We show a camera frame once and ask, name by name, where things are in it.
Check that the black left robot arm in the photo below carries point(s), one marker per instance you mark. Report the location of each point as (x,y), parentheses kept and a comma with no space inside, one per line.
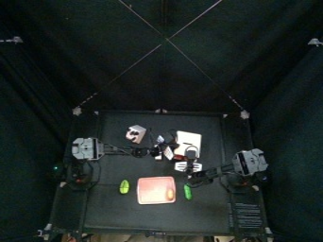
(86,148)

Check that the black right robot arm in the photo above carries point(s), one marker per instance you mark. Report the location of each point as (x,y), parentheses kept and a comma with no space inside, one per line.
(250,162)

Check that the white drawer box with black knobs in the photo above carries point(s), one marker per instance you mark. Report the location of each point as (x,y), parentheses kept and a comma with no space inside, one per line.
(140,129)

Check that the small red toy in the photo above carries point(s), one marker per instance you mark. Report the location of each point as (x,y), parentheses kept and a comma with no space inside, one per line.
(179,157)

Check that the white paper sheet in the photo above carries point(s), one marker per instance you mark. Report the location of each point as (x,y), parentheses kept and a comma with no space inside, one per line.
(188,137)

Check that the pink plastic tray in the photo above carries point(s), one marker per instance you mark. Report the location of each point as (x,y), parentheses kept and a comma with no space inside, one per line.
(154,190)

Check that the lime green toy vegetable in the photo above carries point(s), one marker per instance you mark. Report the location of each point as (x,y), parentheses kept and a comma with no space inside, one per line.
(187,192)
(124,186)

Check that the orange toy food piece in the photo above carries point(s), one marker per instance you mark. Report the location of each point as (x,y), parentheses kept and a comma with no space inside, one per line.
(170,194)

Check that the metal frame corner bracket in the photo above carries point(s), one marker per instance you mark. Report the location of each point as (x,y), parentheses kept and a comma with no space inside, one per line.
(76,111)
(244,114)
(314,42)
(16,40)

